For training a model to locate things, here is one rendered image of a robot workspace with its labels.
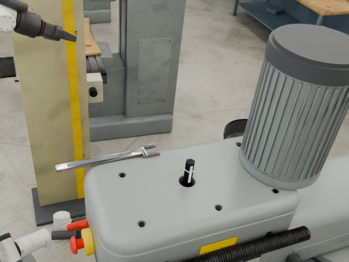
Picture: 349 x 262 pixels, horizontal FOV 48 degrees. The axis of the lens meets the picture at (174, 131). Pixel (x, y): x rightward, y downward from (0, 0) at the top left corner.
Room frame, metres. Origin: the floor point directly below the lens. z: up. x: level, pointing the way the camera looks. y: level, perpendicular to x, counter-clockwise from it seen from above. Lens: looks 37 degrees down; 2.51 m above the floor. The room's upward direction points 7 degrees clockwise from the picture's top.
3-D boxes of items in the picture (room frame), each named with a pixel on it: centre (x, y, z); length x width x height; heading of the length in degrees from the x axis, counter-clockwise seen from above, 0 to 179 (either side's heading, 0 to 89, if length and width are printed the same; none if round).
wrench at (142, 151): (0.68, 0.15, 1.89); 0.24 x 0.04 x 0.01; 117
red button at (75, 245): (0.53, 0.19, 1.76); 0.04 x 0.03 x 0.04; 26
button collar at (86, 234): (0.54, 0.17, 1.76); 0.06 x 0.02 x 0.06; 26
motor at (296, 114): (0.74, -0.27, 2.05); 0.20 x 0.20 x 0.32
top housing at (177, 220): (0.64, -0.06, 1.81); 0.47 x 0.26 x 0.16; 116
